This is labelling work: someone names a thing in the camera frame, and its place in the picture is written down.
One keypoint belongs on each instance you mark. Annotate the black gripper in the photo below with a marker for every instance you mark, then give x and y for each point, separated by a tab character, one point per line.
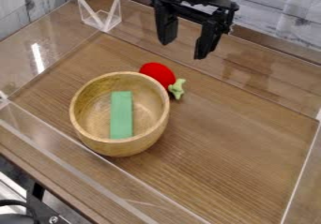
214	13

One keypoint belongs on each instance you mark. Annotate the clear acrylic corner bracket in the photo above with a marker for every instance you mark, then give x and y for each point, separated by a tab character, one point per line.
101	20

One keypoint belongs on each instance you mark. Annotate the brown wooden bowl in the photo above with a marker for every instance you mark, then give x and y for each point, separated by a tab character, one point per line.
89	113

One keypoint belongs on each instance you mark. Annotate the green rectangular block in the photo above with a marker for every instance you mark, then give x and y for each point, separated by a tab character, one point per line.
120	115

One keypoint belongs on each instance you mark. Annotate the black table frame bracket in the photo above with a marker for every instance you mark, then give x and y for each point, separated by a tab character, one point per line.
21	207

